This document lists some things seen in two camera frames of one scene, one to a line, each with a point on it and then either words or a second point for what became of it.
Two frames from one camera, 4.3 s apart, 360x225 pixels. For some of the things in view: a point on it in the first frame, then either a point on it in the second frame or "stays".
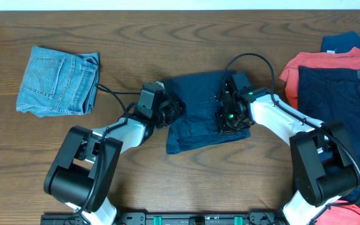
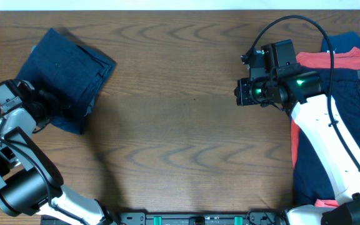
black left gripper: x=171 y=104 -> x=52 y=101
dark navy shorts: x=196 y=126 -> x=74 y=74
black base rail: x=175 y=219 stays
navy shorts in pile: x=350 y=97 stays
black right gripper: x=224 y=127 -> x=244 y=92
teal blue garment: x=343 y=42 stays
